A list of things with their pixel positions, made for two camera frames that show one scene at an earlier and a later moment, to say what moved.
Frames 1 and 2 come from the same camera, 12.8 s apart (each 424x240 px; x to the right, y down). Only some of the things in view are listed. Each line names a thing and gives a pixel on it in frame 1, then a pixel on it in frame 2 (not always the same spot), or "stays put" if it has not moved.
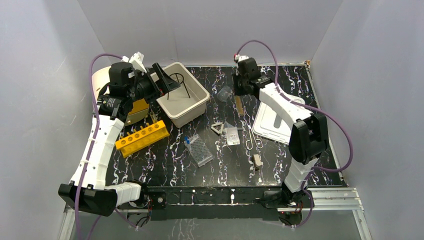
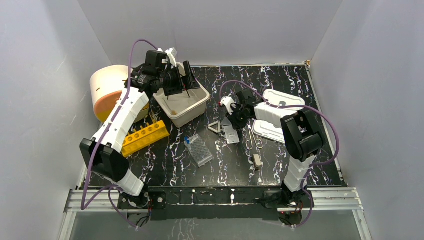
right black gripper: [235, 77] → [238, 126]
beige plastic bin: [185, 103] stays put
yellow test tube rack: [136, 142] stays put
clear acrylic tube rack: [198, 150] stays put
